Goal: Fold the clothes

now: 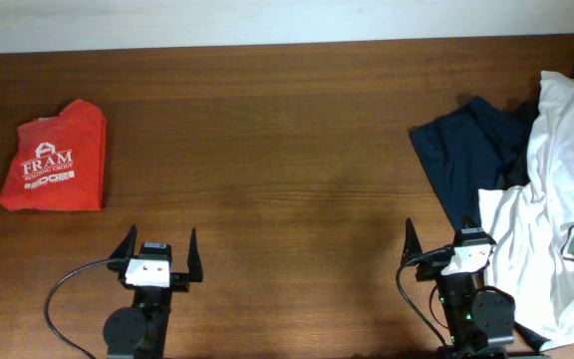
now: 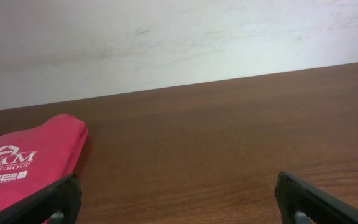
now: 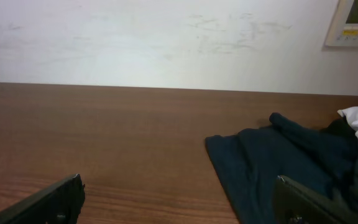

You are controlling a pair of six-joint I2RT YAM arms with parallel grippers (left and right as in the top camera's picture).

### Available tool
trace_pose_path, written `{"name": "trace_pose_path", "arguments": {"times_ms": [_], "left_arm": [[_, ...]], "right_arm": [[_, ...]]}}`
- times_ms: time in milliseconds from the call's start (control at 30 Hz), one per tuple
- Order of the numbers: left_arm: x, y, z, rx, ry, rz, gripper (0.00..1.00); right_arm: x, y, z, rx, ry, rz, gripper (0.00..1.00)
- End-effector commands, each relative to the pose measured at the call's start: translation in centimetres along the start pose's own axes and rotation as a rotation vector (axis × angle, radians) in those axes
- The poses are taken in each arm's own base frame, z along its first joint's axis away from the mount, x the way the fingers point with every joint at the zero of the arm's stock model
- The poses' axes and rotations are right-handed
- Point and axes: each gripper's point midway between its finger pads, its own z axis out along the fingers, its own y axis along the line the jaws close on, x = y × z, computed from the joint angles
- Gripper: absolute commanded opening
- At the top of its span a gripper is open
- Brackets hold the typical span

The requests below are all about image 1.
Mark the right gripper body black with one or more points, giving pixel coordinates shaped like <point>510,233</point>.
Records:
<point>453,289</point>

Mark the white t-shirt green print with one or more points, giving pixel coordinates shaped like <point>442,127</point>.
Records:
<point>533,224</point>

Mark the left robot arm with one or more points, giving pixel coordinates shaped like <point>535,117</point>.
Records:
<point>139,330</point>

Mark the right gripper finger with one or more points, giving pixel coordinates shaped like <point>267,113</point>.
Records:
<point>412,249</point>
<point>468,222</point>

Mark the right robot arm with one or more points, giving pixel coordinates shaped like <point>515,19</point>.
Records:
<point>479,318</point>

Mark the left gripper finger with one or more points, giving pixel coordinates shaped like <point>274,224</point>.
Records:
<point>124,252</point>
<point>194,265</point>

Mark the navy blue t-shirt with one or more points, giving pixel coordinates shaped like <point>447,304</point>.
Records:
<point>463,152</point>

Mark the red folded t-shirt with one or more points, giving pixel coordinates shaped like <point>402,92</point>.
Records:
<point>60,161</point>

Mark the black t-shirt white lettering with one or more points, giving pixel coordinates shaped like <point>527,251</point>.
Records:
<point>515,173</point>

